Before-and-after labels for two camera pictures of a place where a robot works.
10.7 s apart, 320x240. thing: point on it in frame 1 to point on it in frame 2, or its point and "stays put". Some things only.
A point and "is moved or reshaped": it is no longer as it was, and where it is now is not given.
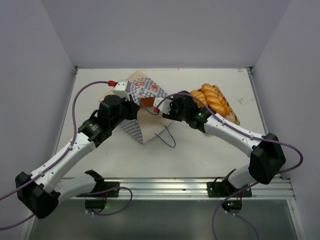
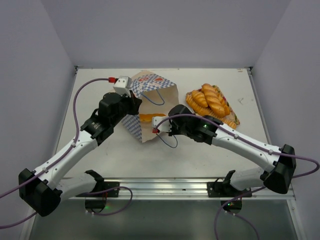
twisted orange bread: (214, 100) stays put
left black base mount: (95, 201) stays put
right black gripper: (173, 110) to (172, 127)
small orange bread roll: (200, 96) stays put
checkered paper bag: (148, 124) is moved or reshaped
